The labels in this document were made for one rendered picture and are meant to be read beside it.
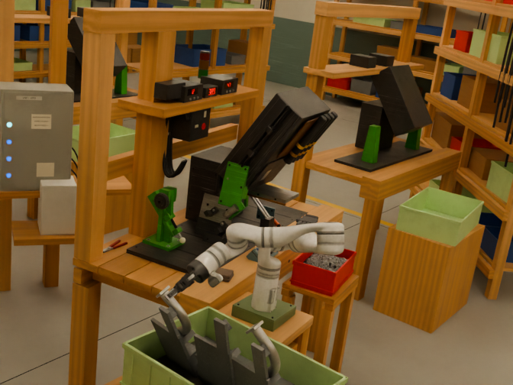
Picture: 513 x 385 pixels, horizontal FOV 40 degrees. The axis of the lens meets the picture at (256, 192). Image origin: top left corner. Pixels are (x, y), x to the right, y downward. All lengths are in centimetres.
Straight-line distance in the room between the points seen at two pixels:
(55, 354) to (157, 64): 180
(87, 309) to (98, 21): 124
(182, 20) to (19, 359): 203
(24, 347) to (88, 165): 154
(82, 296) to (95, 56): 105
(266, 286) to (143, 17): 122
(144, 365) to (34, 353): 188
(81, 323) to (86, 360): 19
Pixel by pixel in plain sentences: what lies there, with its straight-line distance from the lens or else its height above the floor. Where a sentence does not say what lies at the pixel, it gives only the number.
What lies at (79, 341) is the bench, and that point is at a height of 48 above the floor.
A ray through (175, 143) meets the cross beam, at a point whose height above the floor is 127.
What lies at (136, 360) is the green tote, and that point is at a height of 92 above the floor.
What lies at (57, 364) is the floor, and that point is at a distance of 406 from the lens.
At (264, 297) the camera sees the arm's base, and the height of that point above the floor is 96.
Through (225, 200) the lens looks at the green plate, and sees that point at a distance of 336.
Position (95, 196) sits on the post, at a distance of 301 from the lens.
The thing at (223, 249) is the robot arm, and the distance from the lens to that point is 232.
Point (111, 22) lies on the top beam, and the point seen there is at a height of 189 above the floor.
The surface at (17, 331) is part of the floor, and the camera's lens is 437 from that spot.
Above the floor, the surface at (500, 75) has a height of 160.
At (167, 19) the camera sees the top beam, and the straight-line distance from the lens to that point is 320.
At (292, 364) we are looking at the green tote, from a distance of 246.
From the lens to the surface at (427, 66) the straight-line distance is 1192.
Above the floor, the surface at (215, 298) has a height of 90.
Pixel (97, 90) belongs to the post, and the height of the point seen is 163.
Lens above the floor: 218
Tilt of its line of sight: 18 degrees down
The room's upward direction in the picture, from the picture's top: 7 degrees clockwise
